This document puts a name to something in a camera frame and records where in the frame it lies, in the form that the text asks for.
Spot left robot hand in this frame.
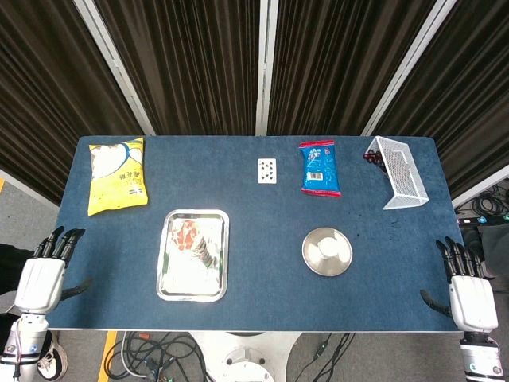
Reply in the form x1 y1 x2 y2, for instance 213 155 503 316
13 225 93 315

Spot white floor cable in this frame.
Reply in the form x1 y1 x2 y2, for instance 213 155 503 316
121 332 150 377

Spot green red-lidded chip can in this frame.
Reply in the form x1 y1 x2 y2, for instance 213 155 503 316
171 220 218 271

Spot person grey trousers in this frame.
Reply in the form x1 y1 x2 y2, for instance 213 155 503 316
480 224 509 279

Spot rectangular steel tray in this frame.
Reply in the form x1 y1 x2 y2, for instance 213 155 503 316
156 209 231 303

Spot blue snack packet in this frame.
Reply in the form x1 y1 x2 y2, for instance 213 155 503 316
298 139 343 199

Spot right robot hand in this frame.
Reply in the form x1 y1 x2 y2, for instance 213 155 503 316
420 236 499 332

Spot person black trousers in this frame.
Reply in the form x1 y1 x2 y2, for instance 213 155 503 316
0 243 39 298

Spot playing card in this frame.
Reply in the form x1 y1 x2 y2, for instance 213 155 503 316
257 158 278 185

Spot round steel plate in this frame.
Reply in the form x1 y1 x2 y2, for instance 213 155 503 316
301 227 354 277

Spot black power strip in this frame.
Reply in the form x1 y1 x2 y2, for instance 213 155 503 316
457 214 509 228

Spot blue felt table cover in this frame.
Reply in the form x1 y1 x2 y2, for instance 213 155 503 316
46 134 466 332

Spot yellow snack bag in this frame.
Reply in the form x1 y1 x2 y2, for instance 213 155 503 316
87 137 150 217

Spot white sneaker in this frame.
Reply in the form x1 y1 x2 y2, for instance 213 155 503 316
37 332 68 381

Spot white partition frame post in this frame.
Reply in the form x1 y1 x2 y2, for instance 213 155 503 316
360 0 458 136
0 169 60 209
254 0 279 136
73 0 156 136
453 163 509 209

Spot white wire mesh basket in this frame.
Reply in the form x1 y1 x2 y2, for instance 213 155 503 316
371 135 429 211

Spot black cable with inline switch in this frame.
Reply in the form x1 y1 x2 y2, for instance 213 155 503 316
292 332 357 382

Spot black floor cable bundle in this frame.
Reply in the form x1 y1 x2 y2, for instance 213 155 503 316
107 332 210 382

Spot yellow floor tape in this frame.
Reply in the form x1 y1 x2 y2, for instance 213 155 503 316
97 329 119 382

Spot dark brown pleated curtain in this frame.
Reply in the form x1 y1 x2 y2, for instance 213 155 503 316
268 0 438 136
93 0 263 136
0 0 145 205
373 0 509 199

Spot coiled black cable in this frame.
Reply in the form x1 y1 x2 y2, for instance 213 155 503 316
472 185 509 216

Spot dark red grape bunch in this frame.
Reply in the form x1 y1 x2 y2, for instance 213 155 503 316
362 149 385 166

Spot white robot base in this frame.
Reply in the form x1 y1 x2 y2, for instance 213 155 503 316
186 330 303 382

